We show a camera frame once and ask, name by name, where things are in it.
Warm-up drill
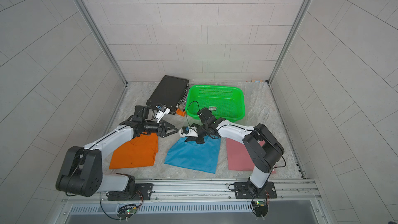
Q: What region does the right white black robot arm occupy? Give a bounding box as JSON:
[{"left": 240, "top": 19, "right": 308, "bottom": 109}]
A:
[{"left": 195, "top": 107, "right": 285, "bottom": 190}]

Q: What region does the black hard case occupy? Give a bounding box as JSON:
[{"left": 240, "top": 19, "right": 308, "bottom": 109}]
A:
[{"left": 146, "top": 75, "right": 189, "bottom": 114}]

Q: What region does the orange t-shirt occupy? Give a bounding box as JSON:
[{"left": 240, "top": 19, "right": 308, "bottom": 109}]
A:
[{"left": 109, "top": 133, "right": 159, "bottom": 169}]

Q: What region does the aluminium mounting rail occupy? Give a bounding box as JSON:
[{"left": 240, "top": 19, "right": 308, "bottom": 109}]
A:
[{"left": 60, "top": 178, "right": 321, "bottom": 205}]

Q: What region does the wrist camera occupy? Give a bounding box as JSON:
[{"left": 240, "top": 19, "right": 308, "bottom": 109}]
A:
[
  {"left": 155, "top": 106, "right": 171, "bottom": 123},
  {"left": 179, "top": 126, "right": 198, "bottom": 138}
]

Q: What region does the small orange object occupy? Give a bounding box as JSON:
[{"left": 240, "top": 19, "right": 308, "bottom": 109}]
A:
[{"left": 176, "top": 108, "right": 186, "bottom": 117}]

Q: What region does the blue t-shirt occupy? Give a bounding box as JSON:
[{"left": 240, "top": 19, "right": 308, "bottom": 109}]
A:
[{"left": 164, "top": 136, "right": 221, "bottom": 174}]

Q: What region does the right green circuit board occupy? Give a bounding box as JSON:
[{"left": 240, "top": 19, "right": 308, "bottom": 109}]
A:
[{"left": 251, "top": 201, "right": 269, "bottom": 218}]

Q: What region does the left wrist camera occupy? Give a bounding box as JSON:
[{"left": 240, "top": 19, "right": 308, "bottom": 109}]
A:
[{"left": 155, "top": 106, "right": 171, "bottom": 123}]

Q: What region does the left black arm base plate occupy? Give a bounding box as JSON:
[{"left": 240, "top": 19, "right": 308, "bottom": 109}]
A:
[{"left": 106, "top": 183, "right": 153, "bottom": 201}]

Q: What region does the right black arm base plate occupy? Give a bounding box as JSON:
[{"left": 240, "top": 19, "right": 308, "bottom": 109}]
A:
[{"left": 233, "top": 181, "right": 277, "bottom": 199}]

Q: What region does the pink folded t-shirt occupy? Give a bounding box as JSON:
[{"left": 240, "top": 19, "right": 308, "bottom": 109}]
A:
[{"left": 225, "top": 137, "right": 277, "bottom": 174}]

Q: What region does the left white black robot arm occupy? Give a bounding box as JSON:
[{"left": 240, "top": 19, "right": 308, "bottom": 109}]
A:
[{"left": 56, "top": 106, "right": 178, "bottom": 201}]

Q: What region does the green plastic basket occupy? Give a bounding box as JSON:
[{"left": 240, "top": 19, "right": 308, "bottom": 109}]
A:
[{"left": 185, "top": 85, "right": 246, "bottom": 122}]

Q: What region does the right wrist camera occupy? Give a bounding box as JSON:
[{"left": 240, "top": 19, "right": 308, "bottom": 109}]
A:
[{"left": 179, "top": 126, "right": 198, "bottom": 138}]

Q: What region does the left green circuit board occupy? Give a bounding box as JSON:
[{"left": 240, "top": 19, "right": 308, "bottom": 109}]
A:
[{"left": 117, "top": 204, "right": 138, "bottom": 222}]

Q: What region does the green circuit board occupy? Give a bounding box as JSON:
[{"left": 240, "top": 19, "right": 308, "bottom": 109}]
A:
[
  {"left": 117, "top": 204, "right": 138, "bottom": 222},
  {"left": 251, "top": 201, "right": 269, "bottom": 218}
]

